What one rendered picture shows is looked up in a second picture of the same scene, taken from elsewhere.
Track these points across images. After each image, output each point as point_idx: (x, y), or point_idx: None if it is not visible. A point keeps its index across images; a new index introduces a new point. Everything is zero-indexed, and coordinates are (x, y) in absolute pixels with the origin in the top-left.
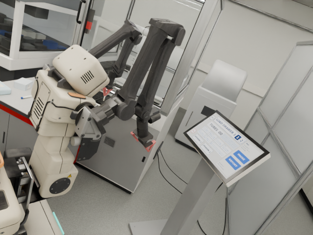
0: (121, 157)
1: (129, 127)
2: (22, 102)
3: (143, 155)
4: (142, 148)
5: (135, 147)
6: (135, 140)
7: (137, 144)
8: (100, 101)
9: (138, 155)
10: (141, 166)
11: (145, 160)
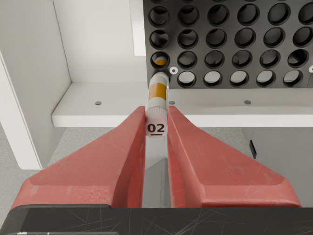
0: None
1: (308, 133)
2: None
3: (257, 155)
4: (267, 160)
5: (268, 131)
6: (280, 144)
7: (273, 144)
8: (196, 10)
9: (257, 135)
10: (246, 133)
11: (251, 152)
